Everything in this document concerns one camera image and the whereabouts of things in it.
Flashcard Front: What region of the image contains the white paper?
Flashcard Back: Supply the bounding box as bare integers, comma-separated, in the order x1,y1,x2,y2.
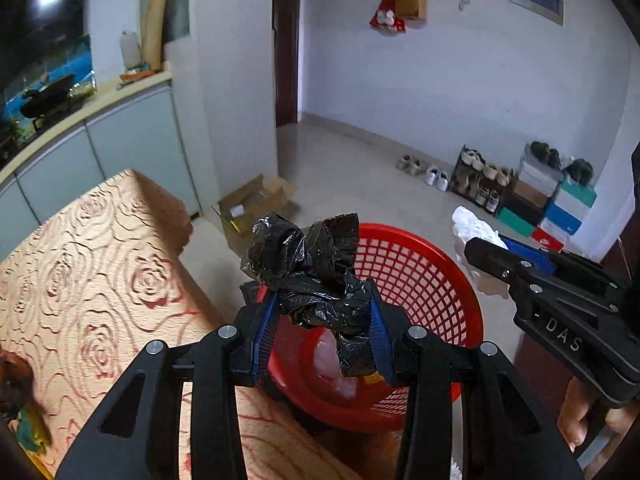
451,206,513,301

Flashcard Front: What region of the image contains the person's right hand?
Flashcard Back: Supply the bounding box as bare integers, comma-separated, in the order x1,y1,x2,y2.
557,375,640,466

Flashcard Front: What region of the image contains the white plastic jug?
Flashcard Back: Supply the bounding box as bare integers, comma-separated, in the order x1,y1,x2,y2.
120,30,143,71

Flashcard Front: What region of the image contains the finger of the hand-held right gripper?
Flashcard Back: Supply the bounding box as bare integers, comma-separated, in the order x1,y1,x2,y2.
464,237,556,311
500,234,626,292

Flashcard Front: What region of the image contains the orange clutter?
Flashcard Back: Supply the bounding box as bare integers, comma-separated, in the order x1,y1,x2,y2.
119,62,151,83

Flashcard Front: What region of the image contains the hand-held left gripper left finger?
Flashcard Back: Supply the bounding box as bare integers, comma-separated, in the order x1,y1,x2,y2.
55,280,281,480

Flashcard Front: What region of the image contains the stack of shoe boxes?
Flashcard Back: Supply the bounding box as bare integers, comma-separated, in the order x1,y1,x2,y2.
497,142,598,253

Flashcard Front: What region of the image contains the red plastic basket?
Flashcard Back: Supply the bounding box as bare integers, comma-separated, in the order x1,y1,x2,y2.
267,223,485,433

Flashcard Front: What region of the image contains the shoe rack with shoes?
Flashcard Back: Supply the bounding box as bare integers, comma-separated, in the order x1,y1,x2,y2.
452,146,512,213

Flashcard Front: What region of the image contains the rose-patterned tablecloth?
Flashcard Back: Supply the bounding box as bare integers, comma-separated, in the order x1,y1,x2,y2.
0,169,361,480

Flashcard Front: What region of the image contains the open cardboard box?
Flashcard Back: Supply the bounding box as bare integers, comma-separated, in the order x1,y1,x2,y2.
211,174,298,256

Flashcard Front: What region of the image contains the fish tank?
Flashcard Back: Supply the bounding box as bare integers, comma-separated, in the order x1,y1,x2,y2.
0,35,97,146

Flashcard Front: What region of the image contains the grey cabinet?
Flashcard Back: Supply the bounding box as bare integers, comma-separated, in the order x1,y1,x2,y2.
0,71,203,261

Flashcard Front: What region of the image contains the brown cardboard roll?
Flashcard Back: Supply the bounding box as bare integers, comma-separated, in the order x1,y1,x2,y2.
141,0,168,72

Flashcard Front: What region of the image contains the black plastic bag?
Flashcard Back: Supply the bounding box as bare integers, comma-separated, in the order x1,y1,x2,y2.
240,212,386,378

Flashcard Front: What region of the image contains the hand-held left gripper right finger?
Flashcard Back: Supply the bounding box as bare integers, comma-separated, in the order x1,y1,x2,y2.
362,277,583,480

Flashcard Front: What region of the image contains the dark wooden door frame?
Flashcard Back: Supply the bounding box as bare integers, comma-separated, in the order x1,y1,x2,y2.
272,0,304,128

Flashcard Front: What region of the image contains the black television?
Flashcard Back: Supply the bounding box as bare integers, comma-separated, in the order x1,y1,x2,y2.
0,0,91,81

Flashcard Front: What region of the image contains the red hanging decoration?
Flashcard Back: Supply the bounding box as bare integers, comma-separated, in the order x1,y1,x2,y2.
369,0,407,33

